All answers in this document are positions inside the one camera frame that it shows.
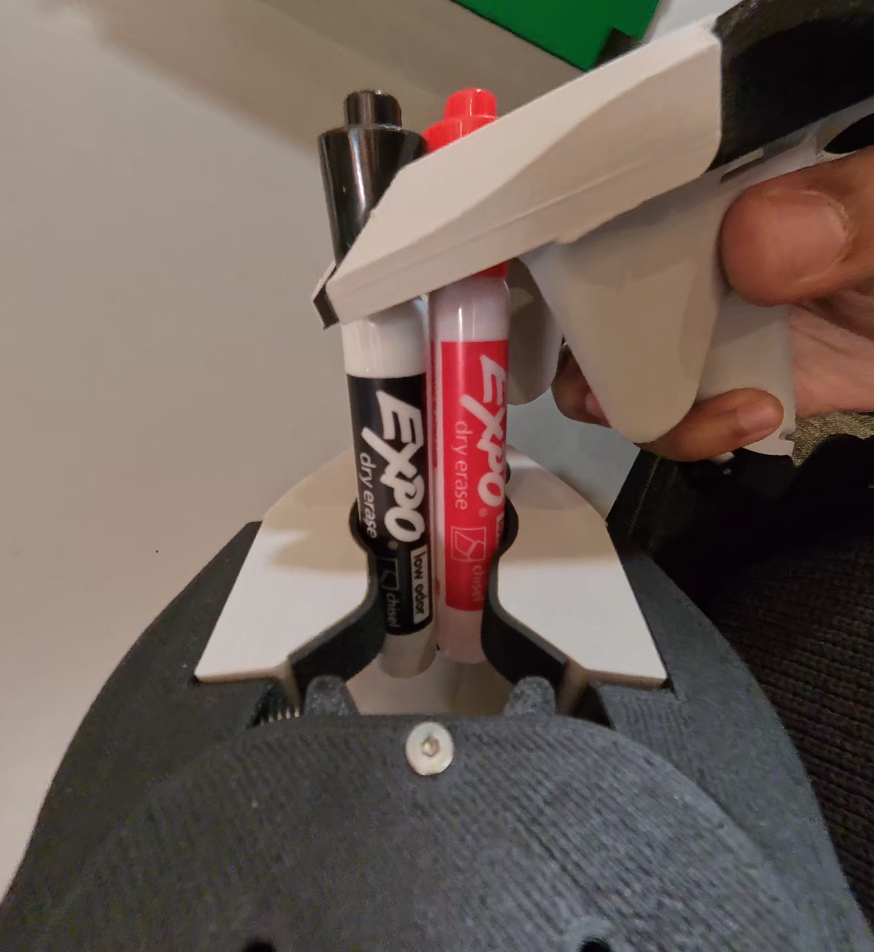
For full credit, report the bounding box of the black dry erase marker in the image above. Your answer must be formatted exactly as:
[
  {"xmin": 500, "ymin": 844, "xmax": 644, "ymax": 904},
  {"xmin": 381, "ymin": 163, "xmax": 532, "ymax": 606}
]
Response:
[{"xmin": 316, "ymin": 89, "xmax": 438, "ymax": 678}]

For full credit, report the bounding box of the red dry erase marker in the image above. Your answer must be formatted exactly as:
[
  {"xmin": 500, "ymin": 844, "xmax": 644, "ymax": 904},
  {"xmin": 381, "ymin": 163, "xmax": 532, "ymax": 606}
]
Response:
[{"xmin": 422, "ymin": 88, "xmax": 512, "ymax": 663}]

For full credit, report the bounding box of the person's right hand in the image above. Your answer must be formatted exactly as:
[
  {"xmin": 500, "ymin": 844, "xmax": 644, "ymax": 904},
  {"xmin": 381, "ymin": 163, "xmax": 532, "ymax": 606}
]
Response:
[{"xmin": 552, "ymin": 141, "xmax": 874, "ymax": 464}]

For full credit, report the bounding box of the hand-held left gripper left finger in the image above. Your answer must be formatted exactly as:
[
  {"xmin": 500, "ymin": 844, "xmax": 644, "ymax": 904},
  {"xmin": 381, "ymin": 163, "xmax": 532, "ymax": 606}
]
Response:
[{"xmin": 193, "ymin": 475, "xmax": 389, "ymax": 704}]

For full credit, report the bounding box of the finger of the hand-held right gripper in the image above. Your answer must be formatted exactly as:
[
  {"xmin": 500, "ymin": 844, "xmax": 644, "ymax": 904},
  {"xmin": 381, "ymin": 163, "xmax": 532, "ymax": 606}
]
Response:
[
  {"xmin": 510, "ymin": 264, "xmax": 566, "ymax": 406},
  {"xmin": 311, "ymin": 18, "xmax": 799, "ymax": 456}
]

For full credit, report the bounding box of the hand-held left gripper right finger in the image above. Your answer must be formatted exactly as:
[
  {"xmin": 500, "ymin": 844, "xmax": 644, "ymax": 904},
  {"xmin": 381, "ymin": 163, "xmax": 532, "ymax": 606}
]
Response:
[{"xmin": 482, "ymin": 457, "xmax": 669, "ymax": 711}]

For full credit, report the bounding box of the green plastic storage box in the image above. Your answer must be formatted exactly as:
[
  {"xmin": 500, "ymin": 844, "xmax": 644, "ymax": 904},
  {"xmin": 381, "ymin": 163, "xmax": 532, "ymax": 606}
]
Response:
[{"xmin": 452, "ymin": 0, "xmax": 665, "ymax": 71}]

